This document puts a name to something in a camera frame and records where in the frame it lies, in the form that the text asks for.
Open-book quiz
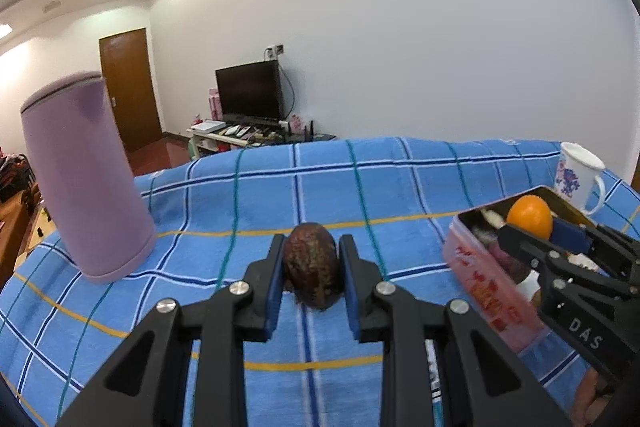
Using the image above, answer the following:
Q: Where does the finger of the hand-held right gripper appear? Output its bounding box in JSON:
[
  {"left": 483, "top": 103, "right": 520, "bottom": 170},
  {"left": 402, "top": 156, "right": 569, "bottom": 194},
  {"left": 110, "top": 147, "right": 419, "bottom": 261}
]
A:
[
  {"left": 551, "top": 217, "right": 640, "bottom": 259},
  {"left": 497, "top": 224, "right": 569, "bottom": 276}
]

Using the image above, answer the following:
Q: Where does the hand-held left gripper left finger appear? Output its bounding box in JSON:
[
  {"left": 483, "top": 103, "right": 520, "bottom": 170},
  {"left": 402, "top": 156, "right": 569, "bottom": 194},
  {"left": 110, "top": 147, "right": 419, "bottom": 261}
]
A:
[{"left": 57, "top": 234, "right": 287, "bottom": 427}]

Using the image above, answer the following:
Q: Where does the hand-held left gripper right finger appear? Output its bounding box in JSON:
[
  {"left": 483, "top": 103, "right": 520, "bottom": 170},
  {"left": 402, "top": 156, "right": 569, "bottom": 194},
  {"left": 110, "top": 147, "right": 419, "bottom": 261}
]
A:
[{"left": 339, "top": 234, "right": 573, "bottom": 427}]

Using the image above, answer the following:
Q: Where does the orange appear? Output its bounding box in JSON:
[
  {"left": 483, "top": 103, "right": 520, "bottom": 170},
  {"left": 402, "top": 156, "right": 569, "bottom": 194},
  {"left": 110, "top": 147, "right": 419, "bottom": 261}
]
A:
[{"left": 506, "top": 195, "right": 554, "bottom": 240}]

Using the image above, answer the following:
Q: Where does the dark brown avocado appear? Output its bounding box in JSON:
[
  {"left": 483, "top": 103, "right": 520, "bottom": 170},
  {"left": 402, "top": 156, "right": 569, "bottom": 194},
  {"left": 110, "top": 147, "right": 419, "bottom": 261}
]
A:
[{"left": 282, "top": 222, "right": 345, "bottom": 310}]

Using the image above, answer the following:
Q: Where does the person's right hand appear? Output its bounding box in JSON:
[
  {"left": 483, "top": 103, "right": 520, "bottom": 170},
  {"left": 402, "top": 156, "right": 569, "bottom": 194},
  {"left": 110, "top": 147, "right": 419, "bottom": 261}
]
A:
[{"left": 570, "top": 366, "right": 619, "bottom": 427}]

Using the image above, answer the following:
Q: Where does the white floral mug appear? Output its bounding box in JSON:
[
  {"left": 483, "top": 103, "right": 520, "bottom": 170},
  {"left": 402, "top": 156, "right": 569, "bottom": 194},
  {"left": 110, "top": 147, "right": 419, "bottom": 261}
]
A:
[{"left": 552, "top": 142, "right": 607, "bottom": 217}]

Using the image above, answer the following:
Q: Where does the blue plaid blanket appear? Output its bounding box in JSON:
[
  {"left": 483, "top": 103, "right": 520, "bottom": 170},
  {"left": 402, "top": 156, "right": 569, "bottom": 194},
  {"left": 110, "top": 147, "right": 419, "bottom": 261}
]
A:
[{"left": 0, "top": 136, "right": 640, "bottom": 427}]

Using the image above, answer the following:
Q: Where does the white television stand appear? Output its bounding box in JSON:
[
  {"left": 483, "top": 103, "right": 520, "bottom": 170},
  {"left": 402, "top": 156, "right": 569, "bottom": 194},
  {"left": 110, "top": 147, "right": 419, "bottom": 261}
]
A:
[{"left": 187, "top": 122, "right": 337, "bottom": 160}]

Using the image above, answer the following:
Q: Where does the black television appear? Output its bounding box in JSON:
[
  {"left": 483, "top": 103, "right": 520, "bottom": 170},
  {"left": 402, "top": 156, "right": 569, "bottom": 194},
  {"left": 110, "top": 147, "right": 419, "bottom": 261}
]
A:
[{"left": 215, "top": 60, "right": 286, "bottom": 120}]

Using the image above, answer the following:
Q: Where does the purple cylindrical container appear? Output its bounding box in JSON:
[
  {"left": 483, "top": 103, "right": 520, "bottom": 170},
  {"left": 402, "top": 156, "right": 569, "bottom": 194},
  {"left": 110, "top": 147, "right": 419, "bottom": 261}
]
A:
[{"left": 20, "top": 71, "right": 157, "bottom": 285}]

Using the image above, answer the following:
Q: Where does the brown wooden door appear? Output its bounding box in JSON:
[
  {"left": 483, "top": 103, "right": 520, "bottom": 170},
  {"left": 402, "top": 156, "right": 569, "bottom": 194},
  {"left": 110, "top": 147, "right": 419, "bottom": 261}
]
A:
[{"left": 99, "top": 28, "right": 164, "bottom": 152}]

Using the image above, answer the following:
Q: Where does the brown wooden furniture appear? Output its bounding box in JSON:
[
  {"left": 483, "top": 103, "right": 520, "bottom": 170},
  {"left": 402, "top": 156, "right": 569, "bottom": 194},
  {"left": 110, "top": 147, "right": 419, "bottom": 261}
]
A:
[{"left": 0, "top": 152, "right": 43, "bottom": 288}]

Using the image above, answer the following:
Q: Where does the black power cable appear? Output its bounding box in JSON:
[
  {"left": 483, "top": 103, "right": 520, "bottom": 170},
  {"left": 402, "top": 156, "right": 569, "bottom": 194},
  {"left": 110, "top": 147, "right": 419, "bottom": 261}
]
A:
[{"left": 279, "top": 57, "right": 297, "bottom": 120}]

